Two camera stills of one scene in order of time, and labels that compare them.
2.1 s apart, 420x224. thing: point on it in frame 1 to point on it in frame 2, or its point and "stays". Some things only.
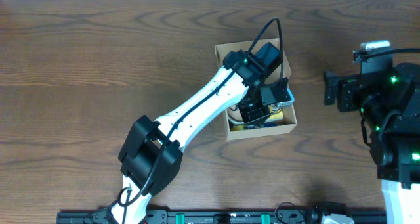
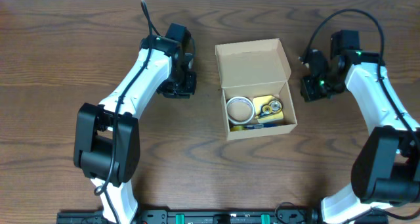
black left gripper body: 254,115 to 179,87
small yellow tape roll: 237,127 stays
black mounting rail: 104,217 stays
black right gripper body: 329,87 to 310,90
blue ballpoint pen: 264,125 stays
